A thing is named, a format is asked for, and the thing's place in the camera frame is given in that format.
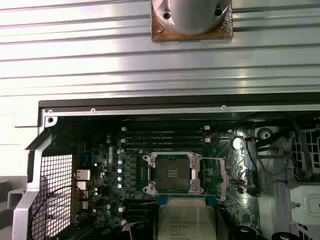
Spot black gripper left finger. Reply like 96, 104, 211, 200
121, 206, 159, 240

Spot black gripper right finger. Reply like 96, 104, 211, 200
216, 206, 297, 240

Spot silver CPU with green rim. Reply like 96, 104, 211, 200
156, 192, 218, 240

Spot black RAM slot white latches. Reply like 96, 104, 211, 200
121, 126, 211, 133
121, 137, 211, 145
122, 218, 155, 226
119, 206, 159, 213

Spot CPU socket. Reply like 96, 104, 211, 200
142, 151, 204, 196

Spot green motherboard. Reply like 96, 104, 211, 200
72, 117, 260, 240

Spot grey metal drive cage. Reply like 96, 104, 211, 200
254, 117, 320, 240

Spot round silver coin battery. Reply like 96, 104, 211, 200
231, 135, 248, 151

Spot black open PC case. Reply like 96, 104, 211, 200
0, 92, 320, 240

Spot red and black fan wire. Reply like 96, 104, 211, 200
31, 185, 97, 235

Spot thick black cable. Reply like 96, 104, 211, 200
289, 119, 315, 177

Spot square brown base plate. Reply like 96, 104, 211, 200
150, 4, 234, 44

